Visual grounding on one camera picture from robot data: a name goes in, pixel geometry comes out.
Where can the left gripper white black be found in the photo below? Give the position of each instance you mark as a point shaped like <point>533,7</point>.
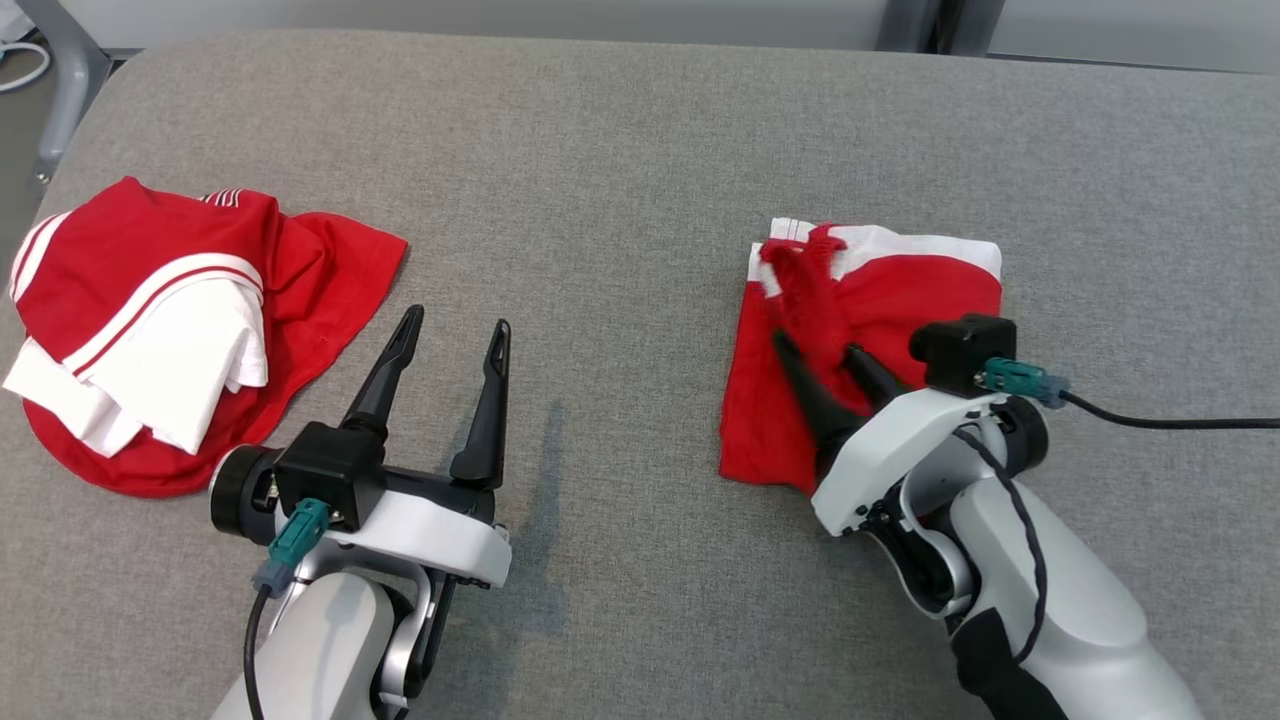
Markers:
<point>430,535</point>

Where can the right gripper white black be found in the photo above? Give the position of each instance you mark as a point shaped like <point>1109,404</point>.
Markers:
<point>890,440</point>

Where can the red shorts with white stripe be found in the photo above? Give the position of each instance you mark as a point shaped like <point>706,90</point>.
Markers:
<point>930,290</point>

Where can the red white numbered jersey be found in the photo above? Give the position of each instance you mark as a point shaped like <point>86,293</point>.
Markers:
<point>330,270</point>

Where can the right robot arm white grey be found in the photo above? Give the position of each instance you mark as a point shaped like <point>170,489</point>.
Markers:
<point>1080,620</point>

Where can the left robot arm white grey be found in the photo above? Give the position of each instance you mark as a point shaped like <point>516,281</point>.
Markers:
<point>320,650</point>

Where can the grey metal table leg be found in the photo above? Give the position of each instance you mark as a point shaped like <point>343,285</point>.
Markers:
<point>65,80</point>

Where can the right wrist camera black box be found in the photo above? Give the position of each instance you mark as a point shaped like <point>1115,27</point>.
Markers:
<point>960,350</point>

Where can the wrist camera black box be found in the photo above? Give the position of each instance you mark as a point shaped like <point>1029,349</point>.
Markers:
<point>330,470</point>
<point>960,350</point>

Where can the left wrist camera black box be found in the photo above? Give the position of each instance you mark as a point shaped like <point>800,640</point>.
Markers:
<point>330,470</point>

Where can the grey partition post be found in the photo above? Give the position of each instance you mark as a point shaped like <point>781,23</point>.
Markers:
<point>908,22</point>
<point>972,25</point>

